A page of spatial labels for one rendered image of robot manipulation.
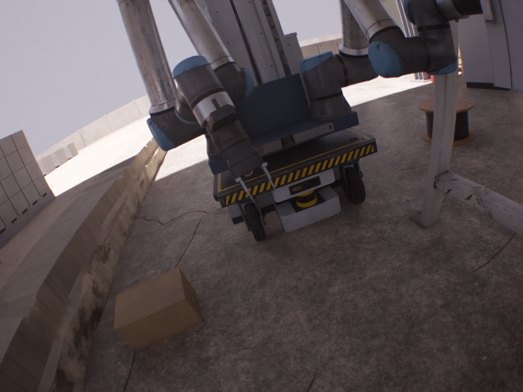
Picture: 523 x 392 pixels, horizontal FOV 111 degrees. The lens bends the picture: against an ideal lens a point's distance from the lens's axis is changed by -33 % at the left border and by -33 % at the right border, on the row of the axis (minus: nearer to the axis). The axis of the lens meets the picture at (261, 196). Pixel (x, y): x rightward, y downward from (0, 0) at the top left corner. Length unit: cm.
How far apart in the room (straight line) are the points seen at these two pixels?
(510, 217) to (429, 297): 34
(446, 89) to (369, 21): 32
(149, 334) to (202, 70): 86
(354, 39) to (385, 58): 52
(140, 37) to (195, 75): 41
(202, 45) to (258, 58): 50
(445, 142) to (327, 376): 78
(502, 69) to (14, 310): 144
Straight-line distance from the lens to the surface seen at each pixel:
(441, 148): 94
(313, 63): 112
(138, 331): 102
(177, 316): 98
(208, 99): 59
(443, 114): 89
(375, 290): 91
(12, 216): 293
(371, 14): 69
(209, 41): 84
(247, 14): 133
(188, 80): 62
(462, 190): 92
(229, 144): 57
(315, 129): 112
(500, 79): 29
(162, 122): 99
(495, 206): 86
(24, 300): 124
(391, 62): 62
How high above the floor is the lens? 70
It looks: 26 degrees down
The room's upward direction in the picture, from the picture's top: 20 degrees counter-clockwise
